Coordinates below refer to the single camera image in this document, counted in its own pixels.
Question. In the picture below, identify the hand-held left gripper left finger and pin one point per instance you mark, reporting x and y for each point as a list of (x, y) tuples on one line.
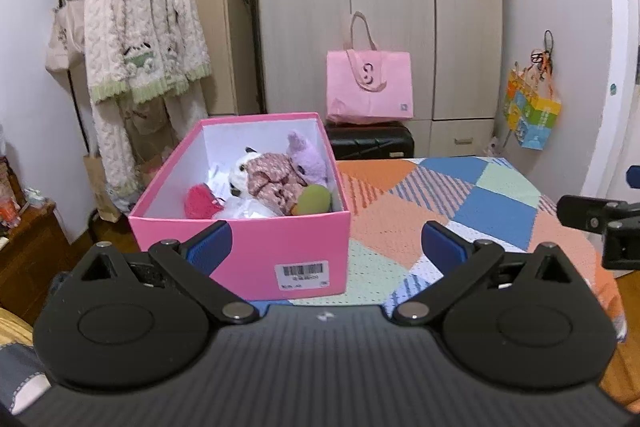
[(212, 246)]

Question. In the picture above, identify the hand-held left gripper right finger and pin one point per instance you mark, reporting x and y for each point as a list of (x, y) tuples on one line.
[(442, 248)]

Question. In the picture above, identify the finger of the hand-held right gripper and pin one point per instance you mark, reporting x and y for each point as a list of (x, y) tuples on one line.
[(585, 211), (634, 176)]

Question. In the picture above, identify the pink fluffy toy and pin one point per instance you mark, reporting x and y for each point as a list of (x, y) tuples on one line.
[(202, 202)]

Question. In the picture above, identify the pink cardboard box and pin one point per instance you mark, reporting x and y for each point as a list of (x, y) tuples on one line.
[(260, 247)]

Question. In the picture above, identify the white plush dog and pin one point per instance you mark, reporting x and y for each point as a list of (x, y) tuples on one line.
[(240, 174)]

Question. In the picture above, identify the floral fabric scrunchie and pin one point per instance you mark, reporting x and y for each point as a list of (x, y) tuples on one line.
[(272, 182)]

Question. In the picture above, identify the green sponge egg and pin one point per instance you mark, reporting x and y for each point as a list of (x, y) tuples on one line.
[(315, 199)]

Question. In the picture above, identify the purple plush toy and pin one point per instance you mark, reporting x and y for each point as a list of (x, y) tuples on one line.
[(310, 162)]

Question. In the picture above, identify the patchwork knitted blanket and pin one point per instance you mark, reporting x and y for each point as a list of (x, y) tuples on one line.
[(400, 217)]

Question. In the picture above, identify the white printed paper sheet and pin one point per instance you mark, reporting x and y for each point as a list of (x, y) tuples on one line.
[(217, 174)]

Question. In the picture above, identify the colourful paper gift bag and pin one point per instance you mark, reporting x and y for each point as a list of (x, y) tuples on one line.
[(535, 117)]

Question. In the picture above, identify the brown paper bag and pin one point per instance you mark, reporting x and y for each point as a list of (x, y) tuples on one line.
[(100, 192)]

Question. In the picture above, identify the black suitcase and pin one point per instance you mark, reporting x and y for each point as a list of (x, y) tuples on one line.
[(370, 141)]

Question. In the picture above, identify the brown garment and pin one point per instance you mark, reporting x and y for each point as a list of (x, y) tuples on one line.
[(150, 122)]

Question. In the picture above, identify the pink tote bag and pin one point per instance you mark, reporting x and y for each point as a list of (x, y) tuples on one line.
[(370, 92)]

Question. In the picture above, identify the wooden nightstand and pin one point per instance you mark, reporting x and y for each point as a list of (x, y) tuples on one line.
[(30, 257)]

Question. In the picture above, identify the pale green small box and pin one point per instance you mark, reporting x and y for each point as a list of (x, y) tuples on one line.
[(34, 198)]

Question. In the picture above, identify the black clothes rack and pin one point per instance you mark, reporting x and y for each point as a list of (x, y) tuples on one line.
[(77, 107)]

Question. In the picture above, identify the orange drink bottle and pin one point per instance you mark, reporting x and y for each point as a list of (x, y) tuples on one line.
[(9, 209)]

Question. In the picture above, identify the yellow and grey quilt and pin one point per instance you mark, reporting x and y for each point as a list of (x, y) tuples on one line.
[(20, 357)]

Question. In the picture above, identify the beige canvas tote bag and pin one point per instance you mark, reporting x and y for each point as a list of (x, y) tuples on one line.
[(65, 42)]

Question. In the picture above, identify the cream knitted cardigan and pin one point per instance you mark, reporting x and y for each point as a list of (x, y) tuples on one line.
[(130, 7)]

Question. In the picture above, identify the round wall sticker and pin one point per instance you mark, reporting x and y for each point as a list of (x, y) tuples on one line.
[(614, 89)]

